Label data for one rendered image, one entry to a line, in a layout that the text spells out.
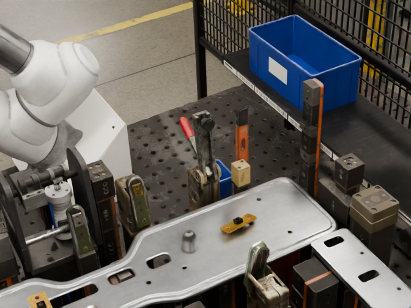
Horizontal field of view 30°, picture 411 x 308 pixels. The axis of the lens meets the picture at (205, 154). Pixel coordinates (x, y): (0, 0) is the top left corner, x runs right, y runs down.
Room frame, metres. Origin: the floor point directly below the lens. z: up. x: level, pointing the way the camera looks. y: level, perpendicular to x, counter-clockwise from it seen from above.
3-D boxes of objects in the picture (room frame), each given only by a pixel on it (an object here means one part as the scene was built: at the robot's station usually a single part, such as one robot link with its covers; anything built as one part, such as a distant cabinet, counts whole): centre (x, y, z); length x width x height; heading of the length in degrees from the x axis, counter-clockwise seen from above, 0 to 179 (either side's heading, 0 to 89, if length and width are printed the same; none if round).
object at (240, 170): (1.42, -0.08, 0.88); 0.04 x 0.04 x 0.36; 27
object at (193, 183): (1.42, 0.01, 0.88); 0.07 x 0.06 x 0.35; 27
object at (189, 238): (1.22, 0.04, 1.02); 0.03 x 0.03 x 0.07
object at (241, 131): (1.46, -0.09, 0.95); 0.03 x 0.01 x 0.50; 117
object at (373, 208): (1.28, -0.37, 0.88); 0.08 x 0.08 x 0.36; 27
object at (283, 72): (1.82, -0.28, 1.10); 0.30 x 0.17 x 0.13; 28
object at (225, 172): (1.74, -0.01, 0.74); 0.11 x 0.10 x 0.09; 117
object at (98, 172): (1.35, 0.24, 0.91); 0.07 x 0.05 x 0.42; 27
